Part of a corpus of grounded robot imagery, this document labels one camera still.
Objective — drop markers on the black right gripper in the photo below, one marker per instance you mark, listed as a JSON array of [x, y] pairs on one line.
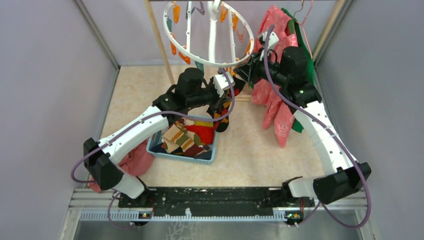
[[249, 71]]

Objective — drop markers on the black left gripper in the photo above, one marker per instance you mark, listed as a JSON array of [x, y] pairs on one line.
[[219, 100]]

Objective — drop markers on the dark red argyle sock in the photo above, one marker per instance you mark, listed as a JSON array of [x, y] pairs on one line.
[[221, 125]]

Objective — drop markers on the red santa sock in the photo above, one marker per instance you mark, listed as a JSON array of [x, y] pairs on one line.
[[205, 133]]

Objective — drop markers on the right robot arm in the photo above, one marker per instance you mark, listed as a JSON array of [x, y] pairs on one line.
[[343, 175]]

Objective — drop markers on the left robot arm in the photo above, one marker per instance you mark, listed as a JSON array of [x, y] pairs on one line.
[[101, 158]]

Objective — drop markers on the white round clip hanger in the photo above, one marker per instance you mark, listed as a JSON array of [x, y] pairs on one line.
[[211, 33]]

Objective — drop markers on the yellow sock in basket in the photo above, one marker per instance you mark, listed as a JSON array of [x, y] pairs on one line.
[[204, 123]]

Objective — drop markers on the green hanging garment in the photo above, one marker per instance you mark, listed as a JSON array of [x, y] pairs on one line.
[[301, 90]]

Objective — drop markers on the light blue plastic basket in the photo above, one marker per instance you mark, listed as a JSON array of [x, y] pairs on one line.
[[155, 139]]

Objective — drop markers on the pink cloth on floor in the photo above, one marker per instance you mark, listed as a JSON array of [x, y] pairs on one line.
[[137, 162]]

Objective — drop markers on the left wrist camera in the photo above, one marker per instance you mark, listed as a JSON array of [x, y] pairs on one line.
[[221, 84]]

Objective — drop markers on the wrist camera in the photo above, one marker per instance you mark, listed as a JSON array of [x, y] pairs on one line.
[[271, 39], [221, 84]]

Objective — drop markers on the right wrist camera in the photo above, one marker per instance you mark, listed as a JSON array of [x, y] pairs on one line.
[[271, 39]]

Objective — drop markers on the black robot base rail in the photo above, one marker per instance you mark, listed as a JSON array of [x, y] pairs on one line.
[[215, 202]]

